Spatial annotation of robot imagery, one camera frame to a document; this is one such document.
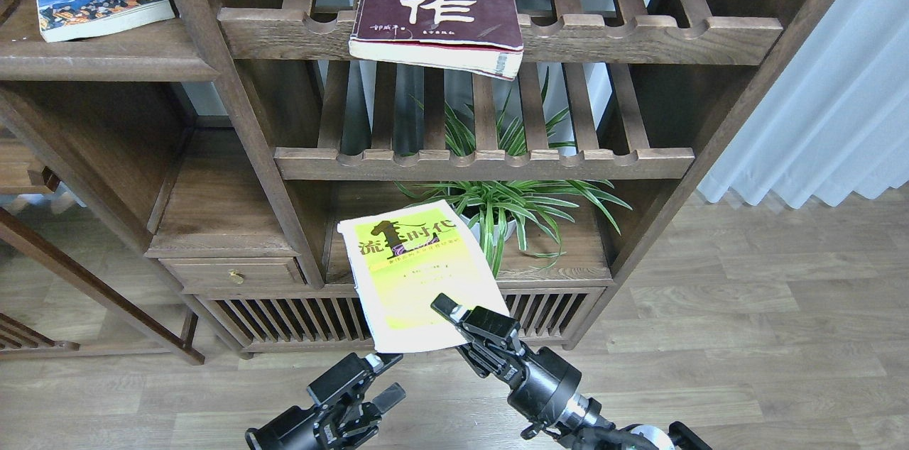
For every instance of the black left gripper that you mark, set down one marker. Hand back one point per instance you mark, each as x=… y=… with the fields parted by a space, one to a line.
x=339 y=419

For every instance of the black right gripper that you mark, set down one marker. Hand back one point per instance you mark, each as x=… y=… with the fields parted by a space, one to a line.
x=544 y=387

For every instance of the yellow green cover book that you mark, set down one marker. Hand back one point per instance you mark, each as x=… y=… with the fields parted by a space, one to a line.
x=402 y=260

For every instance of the maroon book white characters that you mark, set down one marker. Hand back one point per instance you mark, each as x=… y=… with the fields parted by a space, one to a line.
x=479 y=36

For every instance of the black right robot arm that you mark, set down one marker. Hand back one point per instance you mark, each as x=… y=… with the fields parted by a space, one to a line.
x=634 y=436

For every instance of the white plant pot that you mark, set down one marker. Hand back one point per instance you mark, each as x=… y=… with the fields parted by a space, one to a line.
x=476 y=230

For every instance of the brass drawer knob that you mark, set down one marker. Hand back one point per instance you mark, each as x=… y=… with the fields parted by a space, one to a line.
x=236 y=276

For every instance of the dark wooden bookshelf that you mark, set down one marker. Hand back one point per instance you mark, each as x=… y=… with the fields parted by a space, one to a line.
x=221 y=139

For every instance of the white pleated curtain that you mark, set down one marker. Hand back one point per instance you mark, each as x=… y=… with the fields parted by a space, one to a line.
x=835 y=121

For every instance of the dark wooden chair frame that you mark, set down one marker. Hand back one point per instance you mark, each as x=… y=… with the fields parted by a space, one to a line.
x=20 y=341

